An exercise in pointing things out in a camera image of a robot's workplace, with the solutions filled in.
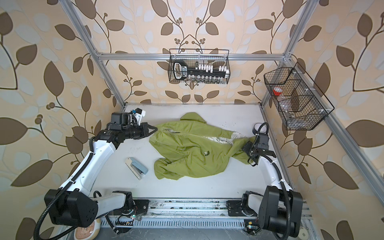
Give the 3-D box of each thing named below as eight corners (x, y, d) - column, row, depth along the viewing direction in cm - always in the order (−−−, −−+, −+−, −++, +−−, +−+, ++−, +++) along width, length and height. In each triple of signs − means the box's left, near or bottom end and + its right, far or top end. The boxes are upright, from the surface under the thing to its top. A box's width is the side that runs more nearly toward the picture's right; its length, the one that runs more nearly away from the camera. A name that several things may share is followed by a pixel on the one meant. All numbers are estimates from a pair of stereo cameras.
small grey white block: (124, 162, 91) (122, 160, 89) (134, 155, 95) (132, 153, 92) (139, 180, 85) (137, 178, 82) (149, 171, 88) (147, 169, 86)
